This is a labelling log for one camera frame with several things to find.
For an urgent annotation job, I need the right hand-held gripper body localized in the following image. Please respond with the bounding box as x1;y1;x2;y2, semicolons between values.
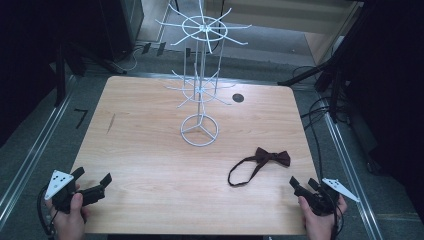
294;177;361;217

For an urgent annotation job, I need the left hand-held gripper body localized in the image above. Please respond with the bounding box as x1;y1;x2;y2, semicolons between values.
44;169;108;214

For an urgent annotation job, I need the dark red bow tie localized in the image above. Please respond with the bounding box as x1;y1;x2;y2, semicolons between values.
227;146;292;187

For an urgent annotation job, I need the white wire display rack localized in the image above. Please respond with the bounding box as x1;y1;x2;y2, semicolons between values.
154;0;253;148

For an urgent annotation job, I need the person's right hand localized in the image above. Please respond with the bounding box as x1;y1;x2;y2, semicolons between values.
297;195;348;240

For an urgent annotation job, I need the person's left hand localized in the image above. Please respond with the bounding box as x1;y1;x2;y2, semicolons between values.
49;192;90;240

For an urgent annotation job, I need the black metal stand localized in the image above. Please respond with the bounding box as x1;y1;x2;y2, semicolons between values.
277;0;378;125
53;41;128;108

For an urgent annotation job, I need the black cabinet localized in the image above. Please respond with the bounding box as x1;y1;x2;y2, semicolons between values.
99;0;145;63

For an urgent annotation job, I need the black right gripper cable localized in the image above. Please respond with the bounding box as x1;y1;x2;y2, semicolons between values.
328;196;346;240

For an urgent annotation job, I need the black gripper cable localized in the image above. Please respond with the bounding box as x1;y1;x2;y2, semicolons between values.
328;196;346;240
36;184;57;240

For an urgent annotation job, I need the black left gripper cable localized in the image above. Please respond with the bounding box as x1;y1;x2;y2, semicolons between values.
36;184;57;240

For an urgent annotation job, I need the aluminium floor rail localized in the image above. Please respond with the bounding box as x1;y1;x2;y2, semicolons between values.
323;111;385;240
0;75;77;232

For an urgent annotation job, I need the black floor cable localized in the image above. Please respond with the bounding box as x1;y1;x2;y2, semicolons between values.
292;65;351;183

